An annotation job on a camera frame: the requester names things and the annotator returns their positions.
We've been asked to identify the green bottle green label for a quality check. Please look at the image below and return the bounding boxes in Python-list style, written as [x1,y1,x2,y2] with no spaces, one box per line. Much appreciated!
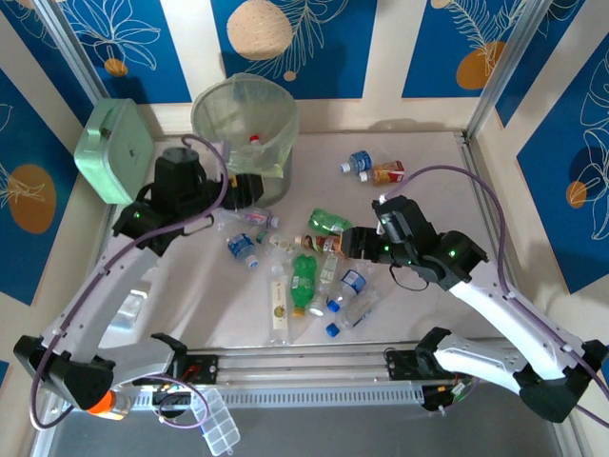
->
[307,208,356,235]

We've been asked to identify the blue label blue cap bottle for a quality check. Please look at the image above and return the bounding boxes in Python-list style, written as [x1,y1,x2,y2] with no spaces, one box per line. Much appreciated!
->
[325,259,380,314]

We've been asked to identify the orange red label bottle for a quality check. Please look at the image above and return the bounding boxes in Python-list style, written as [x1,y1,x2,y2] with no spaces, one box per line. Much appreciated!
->
[359,160,406,186]

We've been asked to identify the green bottle yellow cap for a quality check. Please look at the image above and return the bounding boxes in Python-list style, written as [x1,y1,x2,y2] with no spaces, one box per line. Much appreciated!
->
[289,253,319,319]

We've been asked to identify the clear bottle blue cap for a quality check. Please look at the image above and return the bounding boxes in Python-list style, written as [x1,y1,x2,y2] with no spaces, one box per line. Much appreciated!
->
[324,288,382,338]

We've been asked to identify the small blue label bottle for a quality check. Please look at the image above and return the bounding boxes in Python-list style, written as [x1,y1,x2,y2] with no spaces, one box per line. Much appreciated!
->
[339,149,374,174]

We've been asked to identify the tall clear beige label bottle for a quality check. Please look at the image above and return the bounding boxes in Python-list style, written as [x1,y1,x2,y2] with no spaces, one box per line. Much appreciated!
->
[268,264,291,347]

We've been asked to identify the green plastic bin liner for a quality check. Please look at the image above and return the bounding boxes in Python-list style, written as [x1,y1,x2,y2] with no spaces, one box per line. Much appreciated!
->
[190,70,301,181]

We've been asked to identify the clear bottle purple label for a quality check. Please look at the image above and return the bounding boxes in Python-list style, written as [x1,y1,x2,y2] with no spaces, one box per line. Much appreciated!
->
[217,208,281,230]

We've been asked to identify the mint green carry case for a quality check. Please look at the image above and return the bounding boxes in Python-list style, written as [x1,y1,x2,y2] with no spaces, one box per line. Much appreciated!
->
[73,98,156,206]

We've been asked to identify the shiny clear plastic container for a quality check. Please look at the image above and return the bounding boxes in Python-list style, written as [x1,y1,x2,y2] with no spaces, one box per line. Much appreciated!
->
[107,288,149,340]

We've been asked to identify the clear plastic organizer box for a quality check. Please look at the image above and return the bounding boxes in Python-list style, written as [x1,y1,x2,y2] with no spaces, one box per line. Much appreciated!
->
[189,386,242,457]

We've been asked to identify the orange cap jar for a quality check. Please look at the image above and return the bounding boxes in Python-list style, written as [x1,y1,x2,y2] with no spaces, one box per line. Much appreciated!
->
[87,388,133,423]

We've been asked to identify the wire mesh waste bin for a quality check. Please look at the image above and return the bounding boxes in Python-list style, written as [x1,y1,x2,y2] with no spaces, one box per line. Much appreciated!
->
[190,70,301,209]

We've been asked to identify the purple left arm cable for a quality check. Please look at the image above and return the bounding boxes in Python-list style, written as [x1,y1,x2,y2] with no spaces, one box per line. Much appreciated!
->
[28,135,227,430]

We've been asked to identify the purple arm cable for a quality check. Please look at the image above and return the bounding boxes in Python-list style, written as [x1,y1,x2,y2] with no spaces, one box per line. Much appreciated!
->
[28,135,227,430]
[380,164,609,428]

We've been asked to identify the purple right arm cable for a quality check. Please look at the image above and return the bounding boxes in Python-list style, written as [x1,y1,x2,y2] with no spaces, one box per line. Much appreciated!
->
[380,164,609,428]

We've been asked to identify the aluminium table side rail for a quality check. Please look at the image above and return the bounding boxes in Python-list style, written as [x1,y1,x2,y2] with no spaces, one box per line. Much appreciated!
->
[454,130,589,457]

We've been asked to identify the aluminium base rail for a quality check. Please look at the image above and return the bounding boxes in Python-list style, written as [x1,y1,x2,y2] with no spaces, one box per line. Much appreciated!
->
[45,338,505,387]

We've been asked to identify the grey slotted cable duct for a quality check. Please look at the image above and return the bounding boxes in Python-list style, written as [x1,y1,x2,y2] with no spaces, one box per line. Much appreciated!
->
[128,384,425,411]

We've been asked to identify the aluminium frame post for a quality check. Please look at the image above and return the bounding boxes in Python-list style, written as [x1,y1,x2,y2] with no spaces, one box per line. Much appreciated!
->
[465,0,561,139]
[33,0,111,104]

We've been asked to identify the small wired circuit board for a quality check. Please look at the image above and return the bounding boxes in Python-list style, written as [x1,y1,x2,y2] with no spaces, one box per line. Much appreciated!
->
[421,378,480,416]
[150,380,194,411]

